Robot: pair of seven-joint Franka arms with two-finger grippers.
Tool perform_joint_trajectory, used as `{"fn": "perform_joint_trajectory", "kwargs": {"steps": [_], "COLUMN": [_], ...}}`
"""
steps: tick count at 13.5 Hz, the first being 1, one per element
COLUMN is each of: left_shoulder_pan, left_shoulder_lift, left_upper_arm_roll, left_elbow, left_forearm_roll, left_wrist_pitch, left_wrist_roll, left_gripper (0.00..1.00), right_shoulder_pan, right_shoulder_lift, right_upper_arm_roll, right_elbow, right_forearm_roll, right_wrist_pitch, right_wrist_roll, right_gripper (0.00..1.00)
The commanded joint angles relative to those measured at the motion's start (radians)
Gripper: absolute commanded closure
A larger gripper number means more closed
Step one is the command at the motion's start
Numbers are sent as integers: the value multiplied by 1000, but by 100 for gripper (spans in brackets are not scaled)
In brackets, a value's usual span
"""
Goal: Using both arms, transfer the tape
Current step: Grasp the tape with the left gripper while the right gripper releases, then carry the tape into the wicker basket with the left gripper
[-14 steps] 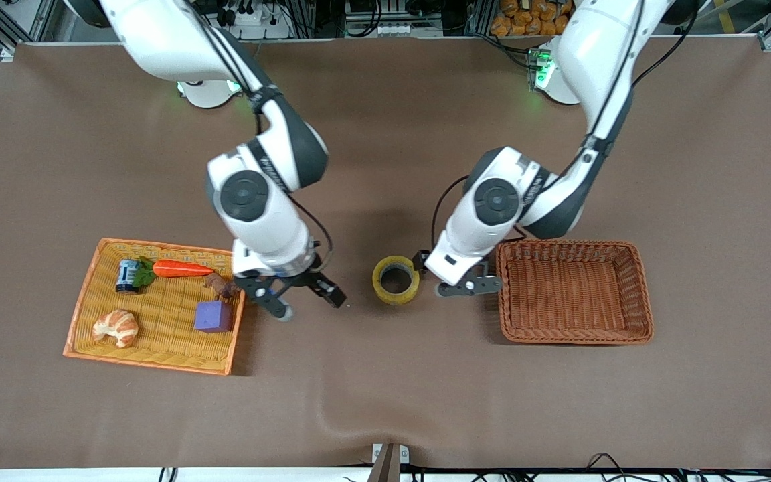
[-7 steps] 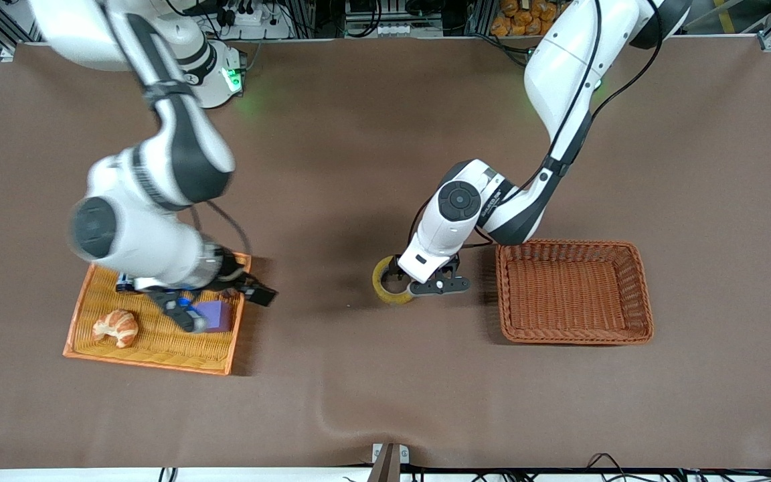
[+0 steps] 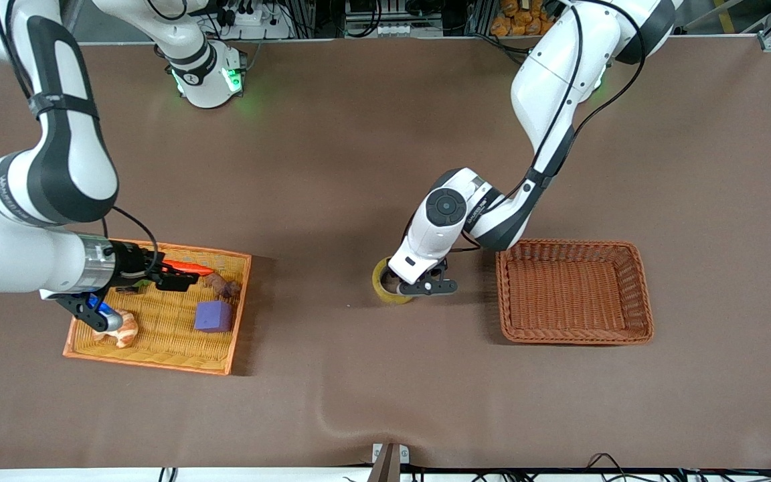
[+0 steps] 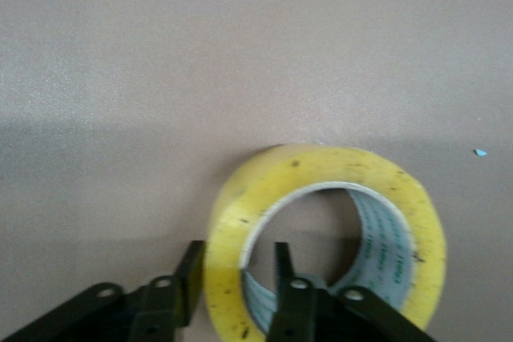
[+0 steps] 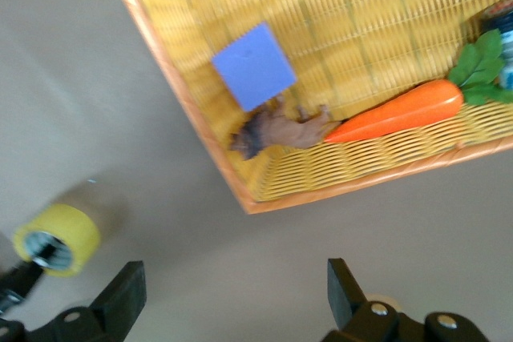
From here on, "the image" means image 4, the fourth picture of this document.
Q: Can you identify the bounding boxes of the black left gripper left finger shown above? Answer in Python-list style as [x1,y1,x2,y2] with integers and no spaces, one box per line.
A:
[0,239,206,342]

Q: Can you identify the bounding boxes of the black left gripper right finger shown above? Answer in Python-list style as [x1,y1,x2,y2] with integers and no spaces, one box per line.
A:
[266,241,438,342]

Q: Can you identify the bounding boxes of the yellowish clear packing tape roll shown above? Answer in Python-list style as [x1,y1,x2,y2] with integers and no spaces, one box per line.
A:
[203,143,448,342]

